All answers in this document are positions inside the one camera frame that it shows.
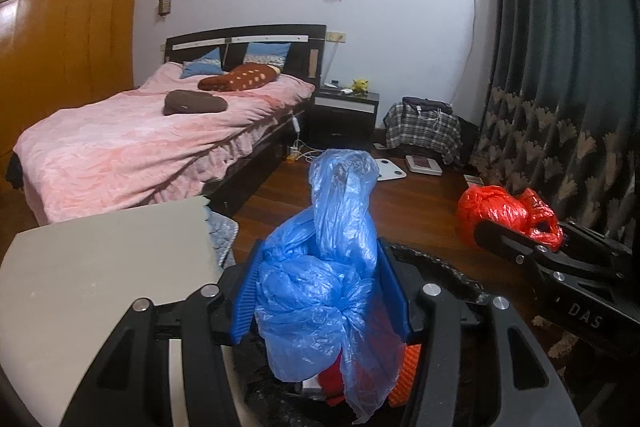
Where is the orange bumpy silicone mat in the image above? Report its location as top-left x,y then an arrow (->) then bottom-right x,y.
387,345 -> 421,407

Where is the blue plastic bag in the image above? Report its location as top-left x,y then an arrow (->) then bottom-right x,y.
255,150 -> 402,424

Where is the red fabric glove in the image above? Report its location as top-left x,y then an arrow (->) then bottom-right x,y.
318,355 -> 345,407

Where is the black trash bin with liner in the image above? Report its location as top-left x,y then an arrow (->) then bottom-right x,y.
234,241 -> 501,427

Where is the dark green curtain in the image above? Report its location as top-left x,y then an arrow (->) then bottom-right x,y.
472,0 -> 639,248

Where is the flat book on floor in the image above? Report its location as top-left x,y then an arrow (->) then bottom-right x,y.
406,155 -> 442,176

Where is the plaid bag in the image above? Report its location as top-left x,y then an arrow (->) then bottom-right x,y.
383,96 -> 462,165

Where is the white bathroom scale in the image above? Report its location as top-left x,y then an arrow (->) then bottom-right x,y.
375,158 -> 407,182

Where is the black garment on bed corner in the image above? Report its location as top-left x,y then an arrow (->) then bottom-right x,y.
4,153 -> 24,191

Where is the pink covered bed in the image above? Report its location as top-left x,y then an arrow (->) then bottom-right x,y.
14,62 -> 314,225

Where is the brown flat cushion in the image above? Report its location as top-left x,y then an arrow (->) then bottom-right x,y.
163,90 -> 228,116

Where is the black nightstand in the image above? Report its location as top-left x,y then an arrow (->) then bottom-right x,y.
302,88 -> 380,150

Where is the yellow plush toy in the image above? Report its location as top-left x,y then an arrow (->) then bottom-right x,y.
349,79 -> 369,95

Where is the rust dotted pillow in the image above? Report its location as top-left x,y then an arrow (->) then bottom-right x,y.
198,63 -> 281,92

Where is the left blue pillow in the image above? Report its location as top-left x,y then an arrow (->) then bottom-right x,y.
181,48 -> 224,78

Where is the blue pillow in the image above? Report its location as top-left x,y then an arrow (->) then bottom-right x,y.
181,48 -> 224,78
243,42 -> 291,70

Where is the right blue pillow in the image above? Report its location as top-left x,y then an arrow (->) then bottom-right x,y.
243,42 -> 291,70

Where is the black bed headboard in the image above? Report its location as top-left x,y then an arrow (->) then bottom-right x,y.
162,24 -> 329,88

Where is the wooden wardrobe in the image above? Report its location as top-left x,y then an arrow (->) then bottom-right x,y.
1,0 -> 134,154

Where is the white charging cable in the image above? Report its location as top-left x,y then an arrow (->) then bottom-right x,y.
286,116 -> 327,164

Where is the left wall lamp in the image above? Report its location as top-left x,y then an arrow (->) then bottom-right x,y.
157,0 -> 171,17

